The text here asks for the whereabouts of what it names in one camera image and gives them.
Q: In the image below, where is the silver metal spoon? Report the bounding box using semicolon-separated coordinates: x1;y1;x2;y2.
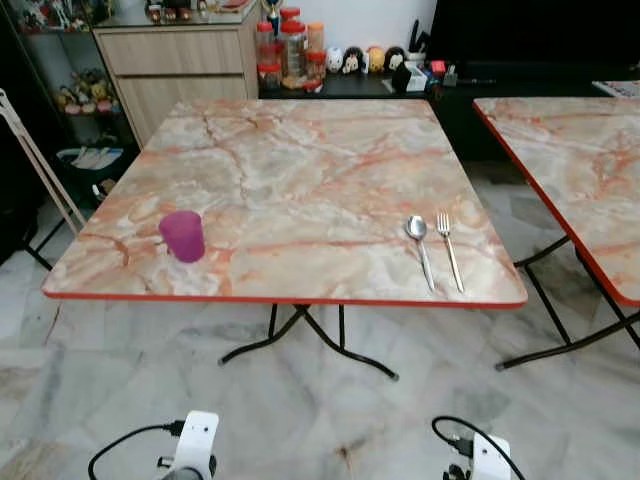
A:
404;215;437;293

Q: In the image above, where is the black flat television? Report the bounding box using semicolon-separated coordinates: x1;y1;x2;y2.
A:
428;0;640;69

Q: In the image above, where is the dark basket with papers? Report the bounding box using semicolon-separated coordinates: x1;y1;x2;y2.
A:
57;147;126;186

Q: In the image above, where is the black plush toy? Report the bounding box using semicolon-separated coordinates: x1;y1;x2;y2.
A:
385;46;408;73
343;46;366;76

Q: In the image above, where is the purple plastic cup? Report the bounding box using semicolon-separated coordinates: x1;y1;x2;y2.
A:
158;210;207;264

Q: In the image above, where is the white tissue box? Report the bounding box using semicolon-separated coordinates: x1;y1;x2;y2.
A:
391;62;429;93

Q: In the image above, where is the tall red-lid snack jar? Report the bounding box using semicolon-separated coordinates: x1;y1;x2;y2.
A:
281;20;308;89

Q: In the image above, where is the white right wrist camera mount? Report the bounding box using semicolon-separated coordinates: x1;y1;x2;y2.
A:
468;434;513;480

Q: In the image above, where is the white metal rack frame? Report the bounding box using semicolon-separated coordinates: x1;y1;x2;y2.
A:
0;88;89;236

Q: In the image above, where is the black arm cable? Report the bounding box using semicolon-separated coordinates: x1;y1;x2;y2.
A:
432;416;527;480
88;421;187;480

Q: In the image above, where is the orange plastic jar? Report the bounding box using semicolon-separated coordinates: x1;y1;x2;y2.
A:
307;22;327;55

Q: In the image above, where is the silver metal fork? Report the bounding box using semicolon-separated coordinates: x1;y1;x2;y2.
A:
436;212;466;294

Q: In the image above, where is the printed magazine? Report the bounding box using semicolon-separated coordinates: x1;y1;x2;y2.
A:
592;80;640;98

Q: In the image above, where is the red-lid plastic jar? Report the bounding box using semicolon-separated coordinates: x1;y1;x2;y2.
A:
256;22;278;67

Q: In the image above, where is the light wooden drawer cabinet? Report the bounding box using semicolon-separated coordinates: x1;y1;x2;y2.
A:
93;10;263;146

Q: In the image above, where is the marble-pattern folding table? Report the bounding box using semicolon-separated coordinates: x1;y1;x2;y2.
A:
42;97;529;382
472;96;640;372

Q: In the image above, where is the black display shelf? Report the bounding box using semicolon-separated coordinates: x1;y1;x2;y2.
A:
0;0;136;216

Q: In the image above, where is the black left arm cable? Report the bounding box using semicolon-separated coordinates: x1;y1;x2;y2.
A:
88;421;187;480

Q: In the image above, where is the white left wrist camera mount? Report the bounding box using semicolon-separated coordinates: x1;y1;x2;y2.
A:
172;411;220;480

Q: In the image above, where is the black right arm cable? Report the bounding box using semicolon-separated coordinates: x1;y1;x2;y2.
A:
432;416;527;480

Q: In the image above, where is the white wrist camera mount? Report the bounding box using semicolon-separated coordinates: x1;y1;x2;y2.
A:
468;434;513;480
172;411;220;480

